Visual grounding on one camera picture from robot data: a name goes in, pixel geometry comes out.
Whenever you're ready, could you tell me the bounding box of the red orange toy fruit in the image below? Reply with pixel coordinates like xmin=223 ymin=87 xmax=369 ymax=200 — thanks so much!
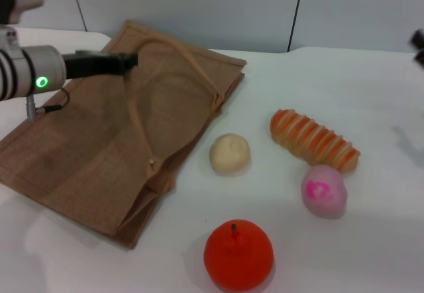
xmin=203 ymin=219 xmax=276 ymax=292

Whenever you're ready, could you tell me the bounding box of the pink pastry with magenta print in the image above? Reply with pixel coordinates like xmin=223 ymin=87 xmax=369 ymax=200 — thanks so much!
xmin=300 ymin=164 xmax=348 ymax=219

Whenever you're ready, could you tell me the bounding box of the cream round egg yolk pastry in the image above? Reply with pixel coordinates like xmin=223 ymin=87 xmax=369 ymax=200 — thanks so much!
xmin=209 ymin=133 xmax=252 ymax=176

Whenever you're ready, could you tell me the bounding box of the orange striped bread loaf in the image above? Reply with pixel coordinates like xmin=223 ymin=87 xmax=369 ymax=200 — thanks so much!
xmin=270 ymin=108 xmax=362 ymax=174

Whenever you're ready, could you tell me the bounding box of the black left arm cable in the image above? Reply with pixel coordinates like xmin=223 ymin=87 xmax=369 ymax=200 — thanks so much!
xmin=25 ymin=87 xmax=71 ymax=122

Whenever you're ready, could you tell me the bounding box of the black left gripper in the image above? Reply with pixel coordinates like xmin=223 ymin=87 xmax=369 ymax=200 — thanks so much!
xmin=62 ymin=50 xmax=139 ymax=80

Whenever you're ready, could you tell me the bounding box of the brown jute tote bag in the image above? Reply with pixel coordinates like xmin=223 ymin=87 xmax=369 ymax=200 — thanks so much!
xmin=0 ymin=19 xmax=248 ymax=251

